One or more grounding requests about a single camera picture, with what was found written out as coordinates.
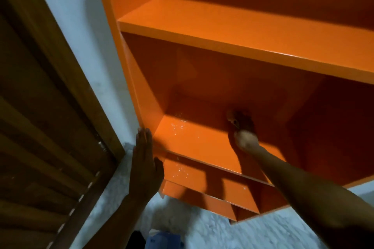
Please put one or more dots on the person's left hand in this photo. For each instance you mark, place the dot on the person's left hand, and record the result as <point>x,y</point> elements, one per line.
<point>144,170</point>

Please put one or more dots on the dark cleaning cloth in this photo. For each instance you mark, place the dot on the dark cleaning cloth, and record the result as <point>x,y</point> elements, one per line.
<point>241,120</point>

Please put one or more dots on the person's right forearm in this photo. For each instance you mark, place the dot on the person's right forearm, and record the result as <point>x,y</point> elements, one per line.
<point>309,196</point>

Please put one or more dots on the orange shelf unit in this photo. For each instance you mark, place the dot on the orange shelf unit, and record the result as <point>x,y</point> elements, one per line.
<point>239,35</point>

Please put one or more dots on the brown wooden louvered door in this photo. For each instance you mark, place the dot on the brown wooden louvered door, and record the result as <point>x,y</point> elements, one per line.
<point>38,129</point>

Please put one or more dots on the person's left thumb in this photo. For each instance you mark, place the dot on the person's left thumb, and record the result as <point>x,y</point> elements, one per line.
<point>159,167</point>

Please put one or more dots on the person's right hand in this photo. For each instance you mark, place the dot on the person's right hand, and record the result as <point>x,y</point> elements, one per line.
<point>246,141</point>

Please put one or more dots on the blue plastic container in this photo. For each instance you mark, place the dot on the blue plastic container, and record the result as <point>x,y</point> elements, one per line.
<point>164,240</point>

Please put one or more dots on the person's left forearm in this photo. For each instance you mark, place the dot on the person's left forearm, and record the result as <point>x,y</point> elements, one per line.
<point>117,225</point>

